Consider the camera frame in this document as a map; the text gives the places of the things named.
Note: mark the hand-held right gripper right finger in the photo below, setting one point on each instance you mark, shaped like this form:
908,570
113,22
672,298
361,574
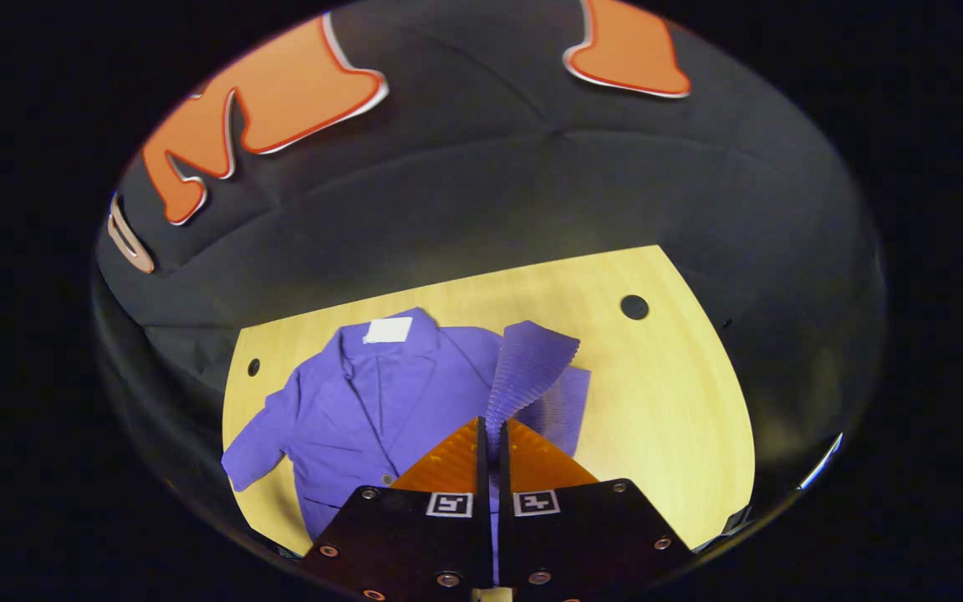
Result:
508,543

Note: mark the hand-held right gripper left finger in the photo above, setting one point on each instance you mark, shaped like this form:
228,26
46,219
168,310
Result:
481,535

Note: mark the purple shirt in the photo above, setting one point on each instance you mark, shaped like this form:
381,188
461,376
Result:
348,435

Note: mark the black backdrop cloth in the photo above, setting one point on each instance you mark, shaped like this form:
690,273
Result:
490,184

